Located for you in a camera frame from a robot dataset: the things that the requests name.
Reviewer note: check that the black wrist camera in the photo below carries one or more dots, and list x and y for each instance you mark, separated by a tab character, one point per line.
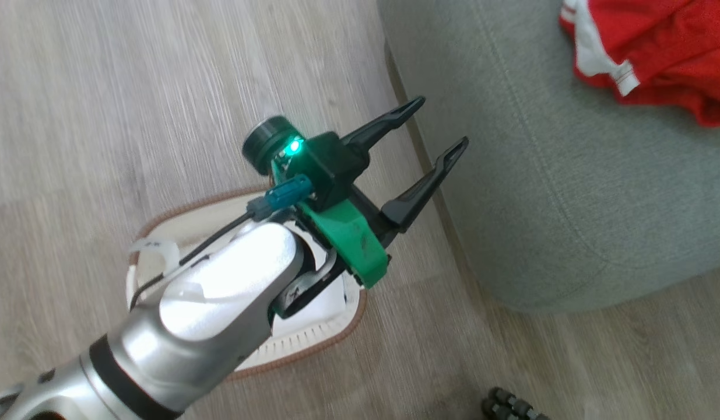
266	143

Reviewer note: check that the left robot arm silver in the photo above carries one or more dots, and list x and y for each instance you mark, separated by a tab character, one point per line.
208	309

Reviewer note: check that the grey fabric sofa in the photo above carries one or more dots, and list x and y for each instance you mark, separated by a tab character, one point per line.
569	175

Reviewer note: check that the red and white garment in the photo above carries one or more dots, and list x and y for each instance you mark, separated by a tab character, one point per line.
674	46

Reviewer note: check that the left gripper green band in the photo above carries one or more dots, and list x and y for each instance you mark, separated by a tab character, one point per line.
348	233

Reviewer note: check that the white laundry basket brown rim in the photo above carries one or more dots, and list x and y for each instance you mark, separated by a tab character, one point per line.
313	335

